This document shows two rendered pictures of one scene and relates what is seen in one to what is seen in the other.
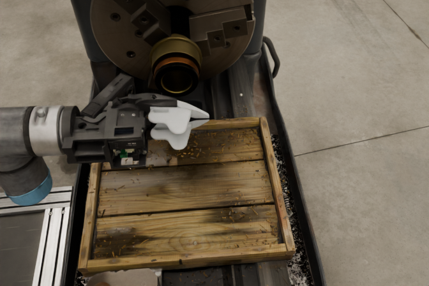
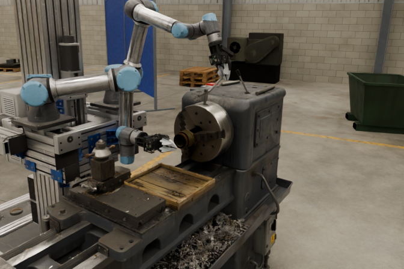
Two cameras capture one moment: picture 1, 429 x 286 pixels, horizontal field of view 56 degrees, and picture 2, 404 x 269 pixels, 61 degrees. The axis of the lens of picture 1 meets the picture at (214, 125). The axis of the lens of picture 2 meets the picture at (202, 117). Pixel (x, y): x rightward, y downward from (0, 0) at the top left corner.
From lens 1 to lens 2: 1.24 m
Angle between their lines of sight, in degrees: 47
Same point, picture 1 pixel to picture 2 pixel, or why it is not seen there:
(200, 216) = (163, 190)
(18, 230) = not seen: hidden behind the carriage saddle
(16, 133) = (128, 132)
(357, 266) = not seen: outside the picture
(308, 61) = (353, 253)
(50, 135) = (134, 134)
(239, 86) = (222, 175)
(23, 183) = (124, 152)
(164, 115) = (163, 141)
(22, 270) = not seen: hidden behind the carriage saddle
